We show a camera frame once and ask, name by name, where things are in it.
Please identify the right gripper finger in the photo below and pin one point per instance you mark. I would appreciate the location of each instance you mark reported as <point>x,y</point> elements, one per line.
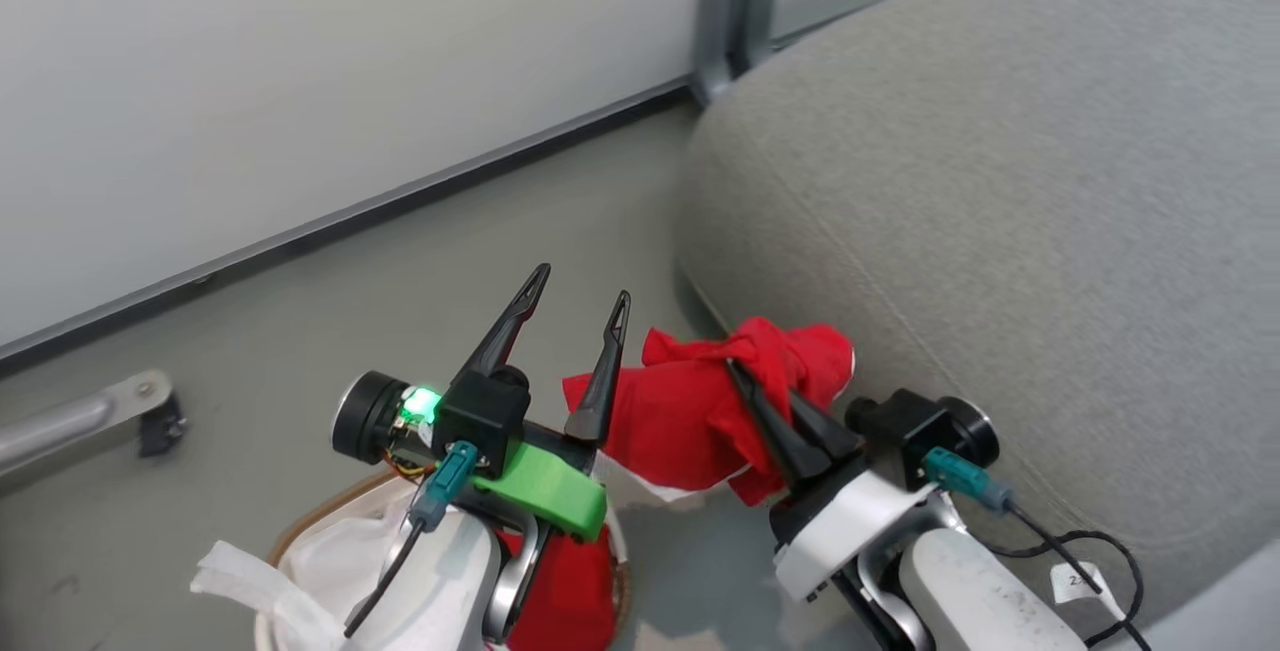
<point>780,431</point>
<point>825,429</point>

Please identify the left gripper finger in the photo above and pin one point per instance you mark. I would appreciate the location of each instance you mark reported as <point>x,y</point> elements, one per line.
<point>505,323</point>
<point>603,381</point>

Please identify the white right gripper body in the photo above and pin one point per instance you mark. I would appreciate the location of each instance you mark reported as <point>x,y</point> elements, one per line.
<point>850,521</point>

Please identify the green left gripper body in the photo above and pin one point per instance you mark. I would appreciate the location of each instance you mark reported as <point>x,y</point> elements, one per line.
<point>545,491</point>

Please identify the red garment with white trim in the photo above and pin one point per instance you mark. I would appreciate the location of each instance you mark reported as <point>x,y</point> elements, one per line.
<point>680,411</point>

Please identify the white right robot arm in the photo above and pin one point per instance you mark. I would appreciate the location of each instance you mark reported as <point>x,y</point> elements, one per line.
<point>980,596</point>

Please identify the white-lined laundry basket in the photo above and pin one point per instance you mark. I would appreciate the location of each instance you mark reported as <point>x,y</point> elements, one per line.
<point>320,556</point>

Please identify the plain red garment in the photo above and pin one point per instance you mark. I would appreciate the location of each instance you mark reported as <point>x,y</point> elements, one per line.
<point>570,591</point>

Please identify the grey fabric sofa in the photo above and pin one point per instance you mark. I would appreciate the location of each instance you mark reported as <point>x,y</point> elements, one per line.
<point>1000,181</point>

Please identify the grey metal bar with foot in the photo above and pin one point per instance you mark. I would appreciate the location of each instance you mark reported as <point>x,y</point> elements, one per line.
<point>90,416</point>

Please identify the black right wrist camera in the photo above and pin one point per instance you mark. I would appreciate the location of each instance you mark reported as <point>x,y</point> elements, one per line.
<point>900,431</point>

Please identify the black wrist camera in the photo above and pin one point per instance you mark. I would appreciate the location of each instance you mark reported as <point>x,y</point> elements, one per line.
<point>485,416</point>
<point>900,431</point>

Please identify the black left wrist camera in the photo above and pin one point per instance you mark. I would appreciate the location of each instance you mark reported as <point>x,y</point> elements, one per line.
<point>485,416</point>

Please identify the grey metal wall post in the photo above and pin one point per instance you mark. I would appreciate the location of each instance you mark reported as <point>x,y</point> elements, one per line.
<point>725,21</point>

